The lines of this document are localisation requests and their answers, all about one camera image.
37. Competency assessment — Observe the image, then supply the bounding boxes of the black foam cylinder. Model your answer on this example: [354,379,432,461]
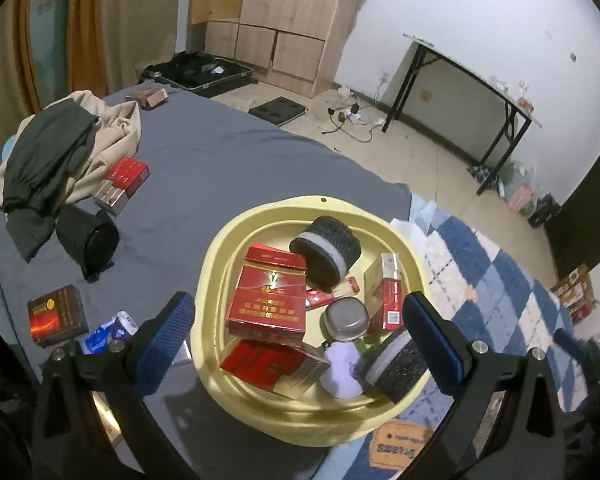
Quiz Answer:
[289,216,362,289]
[356,326,427,404]

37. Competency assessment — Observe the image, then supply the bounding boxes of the red cigarette box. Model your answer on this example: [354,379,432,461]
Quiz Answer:
[364,252,403,334]
[225,263,306,347]

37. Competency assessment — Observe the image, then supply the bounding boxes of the purple plush ball keychain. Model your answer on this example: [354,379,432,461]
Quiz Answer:
[320,341,368,400]

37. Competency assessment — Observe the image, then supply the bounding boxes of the silver round tin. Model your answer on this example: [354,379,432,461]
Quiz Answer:
[323,297,370,342]

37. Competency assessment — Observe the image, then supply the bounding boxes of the red silver cigarette carton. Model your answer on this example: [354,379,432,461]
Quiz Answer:
[220,339,330,400]

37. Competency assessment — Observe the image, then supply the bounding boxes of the red cigarette box front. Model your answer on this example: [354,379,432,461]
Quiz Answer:
[225,263,306,347]

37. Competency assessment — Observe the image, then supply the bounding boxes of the small red cigarette pack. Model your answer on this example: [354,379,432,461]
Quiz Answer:
[306,276,360,311]

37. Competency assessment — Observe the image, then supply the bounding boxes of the red orange cigarette pack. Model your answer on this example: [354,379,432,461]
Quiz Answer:
[245,243,306,272]

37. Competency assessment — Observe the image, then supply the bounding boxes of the blue tissue packet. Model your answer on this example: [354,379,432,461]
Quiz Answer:
[81,310,138,354]

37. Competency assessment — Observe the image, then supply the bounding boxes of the dark orange box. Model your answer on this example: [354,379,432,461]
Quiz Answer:
[27,285,88,348]

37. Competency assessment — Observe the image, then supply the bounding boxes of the blue white checkered rug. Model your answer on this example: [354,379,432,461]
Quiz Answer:
[311,194,586,479]

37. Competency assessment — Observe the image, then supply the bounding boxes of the printed cardboard box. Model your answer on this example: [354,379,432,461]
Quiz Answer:
[550,263,598,325]

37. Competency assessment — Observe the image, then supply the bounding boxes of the black pouch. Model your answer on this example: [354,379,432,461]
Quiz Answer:
[56,205,120,283]

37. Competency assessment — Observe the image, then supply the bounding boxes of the yellow plastic basin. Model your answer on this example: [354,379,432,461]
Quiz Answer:
[188,195,434,449]

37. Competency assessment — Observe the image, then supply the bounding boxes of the dark brown door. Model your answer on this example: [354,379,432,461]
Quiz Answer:
[545,156,600,280]

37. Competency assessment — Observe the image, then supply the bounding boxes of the pink shopping bag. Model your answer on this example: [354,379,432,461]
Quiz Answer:
[507,182,534,212]

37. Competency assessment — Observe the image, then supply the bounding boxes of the red box on bed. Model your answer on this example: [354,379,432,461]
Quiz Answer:
[94,156,150,216]

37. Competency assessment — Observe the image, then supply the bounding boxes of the beige and black clothes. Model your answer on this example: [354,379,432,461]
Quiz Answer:
[0,90,142,262]

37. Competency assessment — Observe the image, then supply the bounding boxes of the grey bed sheet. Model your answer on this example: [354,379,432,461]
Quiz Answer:
[0,91,411,479]

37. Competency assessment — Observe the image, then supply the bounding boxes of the brown box on bed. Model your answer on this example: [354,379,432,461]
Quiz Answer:
[125,86,169,110]

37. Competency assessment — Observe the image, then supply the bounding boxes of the black foam tray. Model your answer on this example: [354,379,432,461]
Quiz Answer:
[249,96,306,127]

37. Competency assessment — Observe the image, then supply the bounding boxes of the black open case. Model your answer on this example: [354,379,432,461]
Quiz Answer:
[140,52,254,99]

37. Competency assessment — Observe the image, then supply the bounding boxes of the black folding table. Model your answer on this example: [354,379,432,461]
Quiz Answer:
[381,35,542,195]

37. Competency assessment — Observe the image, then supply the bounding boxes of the wooden wardrobe cabinet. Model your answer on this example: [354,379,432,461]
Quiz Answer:
[188,0,360,98]

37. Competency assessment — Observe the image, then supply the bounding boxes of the power strip with cables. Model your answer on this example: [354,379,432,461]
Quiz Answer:
[320,89,386,145]

